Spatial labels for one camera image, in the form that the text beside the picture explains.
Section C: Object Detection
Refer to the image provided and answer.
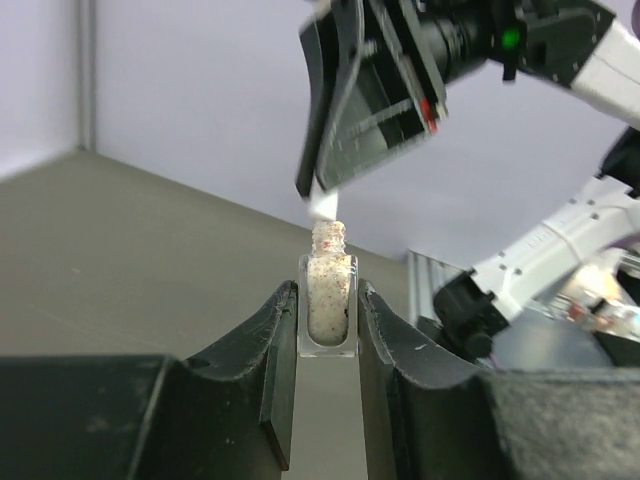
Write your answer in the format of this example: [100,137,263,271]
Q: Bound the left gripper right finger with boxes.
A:
[358,281,639,479]

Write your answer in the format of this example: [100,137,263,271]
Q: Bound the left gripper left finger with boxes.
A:
[1,281,298,479]

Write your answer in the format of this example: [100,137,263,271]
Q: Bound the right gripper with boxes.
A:
[295,1,480,198]

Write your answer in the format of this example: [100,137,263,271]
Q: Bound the glitter nail polish bottle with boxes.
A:
[297,220,358,358]

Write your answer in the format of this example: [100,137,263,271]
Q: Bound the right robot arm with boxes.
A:
[296,1,639,359]

